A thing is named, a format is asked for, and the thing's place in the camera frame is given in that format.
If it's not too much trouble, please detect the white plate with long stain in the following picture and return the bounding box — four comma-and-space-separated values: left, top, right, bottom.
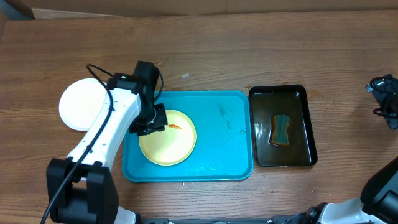
58, 78, 106, 131

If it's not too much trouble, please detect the green yellow sponge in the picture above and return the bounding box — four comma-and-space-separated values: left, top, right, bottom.
269, 114, 290, 146

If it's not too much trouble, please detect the yellow plate with stain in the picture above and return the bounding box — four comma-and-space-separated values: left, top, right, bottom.
139, 110, 197, 166

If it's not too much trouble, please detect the black water tray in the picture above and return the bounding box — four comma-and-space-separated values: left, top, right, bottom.
249, 85, 318, 167

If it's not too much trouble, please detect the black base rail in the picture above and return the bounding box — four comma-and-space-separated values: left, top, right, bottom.
136, 214, 305, 224

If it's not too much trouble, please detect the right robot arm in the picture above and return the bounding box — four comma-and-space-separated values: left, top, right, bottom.
266, 74, 397, 224

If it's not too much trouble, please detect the teal plastic tray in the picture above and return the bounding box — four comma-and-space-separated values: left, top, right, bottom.
122, 90, 254, 182

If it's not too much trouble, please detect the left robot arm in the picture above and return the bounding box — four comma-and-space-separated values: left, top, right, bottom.
41, 61, 167, 224

